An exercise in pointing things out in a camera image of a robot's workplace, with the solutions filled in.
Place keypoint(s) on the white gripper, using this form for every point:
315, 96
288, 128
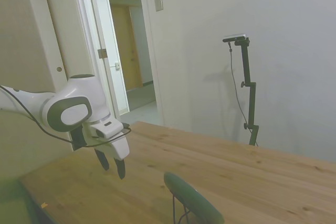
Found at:
118, 145

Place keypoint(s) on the blue-green round plate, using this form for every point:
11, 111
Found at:
191, 197

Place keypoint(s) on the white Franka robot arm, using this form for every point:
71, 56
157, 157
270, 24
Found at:
78, 87

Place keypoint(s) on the white door strike plate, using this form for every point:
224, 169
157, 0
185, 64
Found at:
117, 65

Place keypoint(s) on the small orange scrap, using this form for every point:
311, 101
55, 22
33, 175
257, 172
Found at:
44, 204

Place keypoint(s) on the metal door hinge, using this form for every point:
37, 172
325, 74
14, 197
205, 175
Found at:
102, 53

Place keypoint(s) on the wooden hallway door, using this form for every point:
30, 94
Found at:
126, 51

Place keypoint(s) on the cream open door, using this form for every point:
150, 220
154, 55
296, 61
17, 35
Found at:
39, 24

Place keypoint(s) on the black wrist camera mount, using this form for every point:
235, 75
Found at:
77, 138

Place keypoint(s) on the white door frame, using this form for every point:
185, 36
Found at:
149, 51

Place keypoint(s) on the black camera stand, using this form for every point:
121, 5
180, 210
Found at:
252, 103
231, 58

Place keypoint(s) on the beige wall switch plate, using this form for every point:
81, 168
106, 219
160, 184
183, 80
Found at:
158, 1

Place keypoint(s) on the grey exterior camera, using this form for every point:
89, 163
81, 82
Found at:
235, 37

